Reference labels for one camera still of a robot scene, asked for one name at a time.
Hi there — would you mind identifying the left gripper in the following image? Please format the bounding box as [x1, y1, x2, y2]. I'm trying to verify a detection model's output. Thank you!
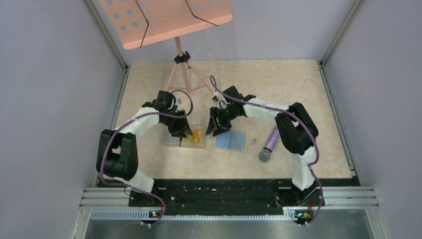
[161, 109, 193, 138]

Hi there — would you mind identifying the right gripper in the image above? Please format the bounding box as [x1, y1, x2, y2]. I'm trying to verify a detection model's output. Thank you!
[207, 105, 237, 137]

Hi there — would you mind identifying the clear plastic card box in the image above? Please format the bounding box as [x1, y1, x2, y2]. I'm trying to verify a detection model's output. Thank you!
[162, 124, 207, 149]

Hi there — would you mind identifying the purple glitter microphone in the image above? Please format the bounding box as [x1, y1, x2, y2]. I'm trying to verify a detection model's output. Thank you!
[258, 127, 280, 162]

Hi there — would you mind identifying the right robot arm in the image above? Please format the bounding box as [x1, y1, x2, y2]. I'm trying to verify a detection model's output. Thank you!
[206, 86, 319, 205]

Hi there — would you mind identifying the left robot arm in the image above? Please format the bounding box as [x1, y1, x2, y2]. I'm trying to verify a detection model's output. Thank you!
[96, 91, 193, 206]

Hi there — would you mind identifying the pink music stand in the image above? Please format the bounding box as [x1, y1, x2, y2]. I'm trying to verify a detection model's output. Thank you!
[100, 0, 233, 94]

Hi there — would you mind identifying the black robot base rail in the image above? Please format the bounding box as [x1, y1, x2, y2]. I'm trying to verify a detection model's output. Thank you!
[128, 179, 325, 216]

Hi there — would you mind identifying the grey slotted cable duct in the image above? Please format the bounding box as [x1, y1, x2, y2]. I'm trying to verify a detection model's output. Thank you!
[90, 208, 311, 223]

